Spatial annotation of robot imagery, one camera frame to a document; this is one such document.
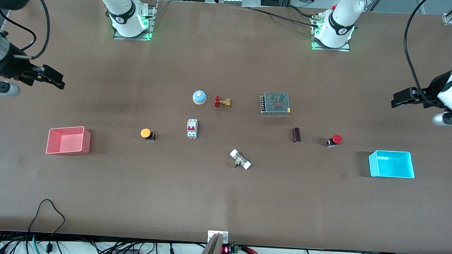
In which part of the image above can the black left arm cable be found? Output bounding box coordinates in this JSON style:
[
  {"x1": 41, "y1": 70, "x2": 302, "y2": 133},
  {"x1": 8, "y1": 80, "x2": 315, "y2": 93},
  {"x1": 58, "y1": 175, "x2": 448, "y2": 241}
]
[{"x1": 401, "y1": 0, "x2": 443, "y2": 100}]

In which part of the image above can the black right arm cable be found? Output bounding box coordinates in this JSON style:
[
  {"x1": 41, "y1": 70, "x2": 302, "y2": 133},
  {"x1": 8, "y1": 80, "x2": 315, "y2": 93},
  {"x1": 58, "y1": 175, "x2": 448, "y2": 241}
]
[{"x1": 0, "y1": 0, "x2": 51, "y2": 60}]

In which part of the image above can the metal mesh power supply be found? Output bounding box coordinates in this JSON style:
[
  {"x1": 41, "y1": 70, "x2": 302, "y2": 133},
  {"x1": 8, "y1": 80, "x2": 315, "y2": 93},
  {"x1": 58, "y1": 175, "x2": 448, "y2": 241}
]
[{"x1": 259, "y1": 91, "x2": 292, "y2": 116}]

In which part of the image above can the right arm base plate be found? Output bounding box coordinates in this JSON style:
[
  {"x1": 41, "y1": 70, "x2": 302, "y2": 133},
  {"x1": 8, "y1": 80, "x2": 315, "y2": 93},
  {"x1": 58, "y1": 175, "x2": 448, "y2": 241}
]
[{"x1": 113, "y1": 0, "x2": 158, "y2": 41}]

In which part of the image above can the white mounting bracket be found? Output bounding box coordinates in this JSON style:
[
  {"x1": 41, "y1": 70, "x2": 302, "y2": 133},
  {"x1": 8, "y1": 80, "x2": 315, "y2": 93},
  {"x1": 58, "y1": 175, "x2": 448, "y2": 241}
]
[{"x1": 207, "y1": 230, "x2": 230, "y2": 245}]

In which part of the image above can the cyan plastic box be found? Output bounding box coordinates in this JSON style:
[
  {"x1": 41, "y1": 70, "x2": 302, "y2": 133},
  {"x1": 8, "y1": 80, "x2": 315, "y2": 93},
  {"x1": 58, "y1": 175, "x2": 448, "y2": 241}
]
[{"x1": 367, "y1": 150, "x2": 416, "y2": 180}]

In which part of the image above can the thin black looped cable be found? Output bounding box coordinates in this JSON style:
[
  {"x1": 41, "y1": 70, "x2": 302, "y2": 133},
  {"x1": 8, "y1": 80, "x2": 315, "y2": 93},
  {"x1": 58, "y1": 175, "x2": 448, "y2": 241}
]
[{"x1": 28, "y1": 198, "x2": 66, "y2": 254}]

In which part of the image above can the grey aluminium bar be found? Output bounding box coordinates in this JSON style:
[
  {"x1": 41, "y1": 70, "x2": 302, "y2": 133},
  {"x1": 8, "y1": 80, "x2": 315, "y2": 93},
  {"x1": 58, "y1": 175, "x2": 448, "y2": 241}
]
[{"x1": 198, "y1": 233, "x2": 224, "y2": 254}]

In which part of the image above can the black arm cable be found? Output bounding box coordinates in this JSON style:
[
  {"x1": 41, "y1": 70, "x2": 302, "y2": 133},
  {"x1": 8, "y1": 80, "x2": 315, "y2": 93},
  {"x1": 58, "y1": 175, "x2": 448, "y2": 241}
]
[
  {"x1": 401, "y1": 0, "x2": 443, "y2": 100},
  {"x1": 0, "y1": 0, "x2": 51, "y2": 60}
]

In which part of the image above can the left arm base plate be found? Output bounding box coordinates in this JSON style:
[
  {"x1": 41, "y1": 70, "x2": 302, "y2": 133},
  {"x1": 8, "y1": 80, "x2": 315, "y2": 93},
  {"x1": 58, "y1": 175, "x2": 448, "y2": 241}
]
[{"x1": 311, "y1": 14, "x2": 352, "y2": 52}]

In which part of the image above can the white circuit breaker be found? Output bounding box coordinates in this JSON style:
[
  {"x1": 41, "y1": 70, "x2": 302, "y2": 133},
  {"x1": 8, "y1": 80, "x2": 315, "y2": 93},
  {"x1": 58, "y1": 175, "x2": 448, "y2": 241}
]
[{"x1": 186, "y1": 119, "x2": 198, "y2": 139}]

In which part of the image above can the white and silver pipe fitting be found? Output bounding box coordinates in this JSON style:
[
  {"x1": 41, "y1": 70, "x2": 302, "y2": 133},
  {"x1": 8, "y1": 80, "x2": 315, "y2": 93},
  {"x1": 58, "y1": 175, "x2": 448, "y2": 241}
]
[{"x1": 229, "y1": 148, "x2": 252, "y2": 170}]

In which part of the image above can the black cable to base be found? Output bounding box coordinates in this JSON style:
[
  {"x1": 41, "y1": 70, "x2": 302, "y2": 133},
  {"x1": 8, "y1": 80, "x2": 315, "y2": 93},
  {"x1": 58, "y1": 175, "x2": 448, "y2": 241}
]
[{"x1": 240, "y1": 3, "x2": 322, "y2": 28}]

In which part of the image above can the pink plastic box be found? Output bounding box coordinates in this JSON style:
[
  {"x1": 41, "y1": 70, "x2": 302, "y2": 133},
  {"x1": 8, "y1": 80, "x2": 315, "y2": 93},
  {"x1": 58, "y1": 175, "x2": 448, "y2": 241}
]
[{"x1": 46, "y1": 125, "x2": 92, "y2": 156}]

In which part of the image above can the red push button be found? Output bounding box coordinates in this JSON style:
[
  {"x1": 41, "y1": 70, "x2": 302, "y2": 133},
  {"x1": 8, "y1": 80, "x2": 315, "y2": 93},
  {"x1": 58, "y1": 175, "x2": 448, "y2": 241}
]
[{"x1": 326, "y1": 134, "x2": 343, "y2": 148}]

